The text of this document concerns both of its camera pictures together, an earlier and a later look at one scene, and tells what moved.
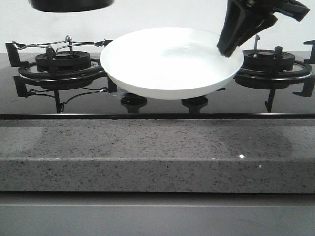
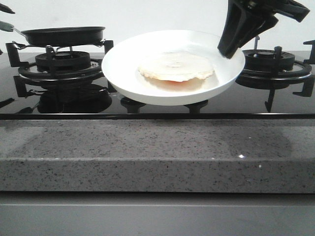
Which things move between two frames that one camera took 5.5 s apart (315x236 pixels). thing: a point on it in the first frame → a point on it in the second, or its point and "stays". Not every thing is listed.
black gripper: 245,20 stays
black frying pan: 69,6 → 63,36
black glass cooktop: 270,86 stays
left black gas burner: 64,61 stays
